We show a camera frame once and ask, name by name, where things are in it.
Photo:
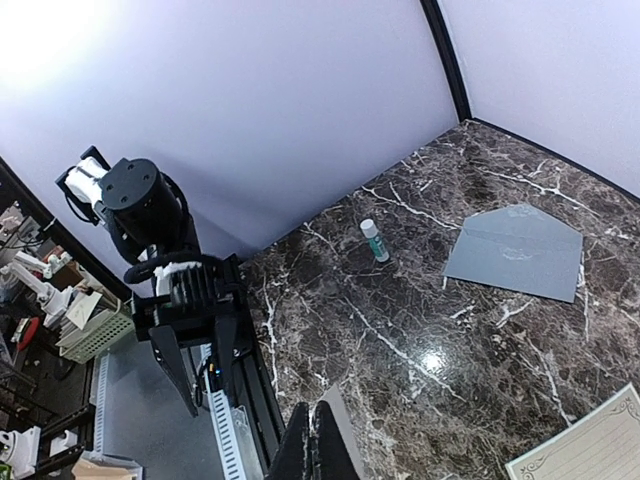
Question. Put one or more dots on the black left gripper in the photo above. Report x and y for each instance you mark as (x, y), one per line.
(188, 327)

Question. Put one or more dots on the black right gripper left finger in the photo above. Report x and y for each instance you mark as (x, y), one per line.
(293, 457)

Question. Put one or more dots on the black left frame post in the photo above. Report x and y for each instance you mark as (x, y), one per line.
(445, 48)

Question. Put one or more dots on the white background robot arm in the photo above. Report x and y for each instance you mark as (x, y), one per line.
(36, 275)

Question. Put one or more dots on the grey paper envelope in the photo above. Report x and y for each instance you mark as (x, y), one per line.
(518, 248)

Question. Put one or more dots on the white slotted cable duct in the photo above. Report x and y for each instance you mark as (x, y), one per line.
(141, 417)

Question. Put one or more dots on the green perforated plastic basket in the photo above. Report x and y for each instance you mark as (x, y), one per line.
(109, 324)

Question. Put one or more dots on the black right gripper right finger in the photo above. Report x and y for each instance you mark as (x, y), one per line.
(331, 459)

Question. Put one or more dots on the green white glue stick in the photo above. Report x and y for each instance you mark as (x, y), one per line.
(375, 241)

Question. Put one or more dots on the beige letter sheet on table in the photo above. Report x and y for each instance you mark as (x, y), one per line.
(602, 445)

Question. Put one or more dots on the cream envelope in background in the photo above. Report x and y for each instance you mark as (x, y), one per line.
(81, 309)

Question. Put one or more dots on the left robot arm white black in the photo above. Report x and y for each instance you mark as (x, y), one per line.
(146, 214)

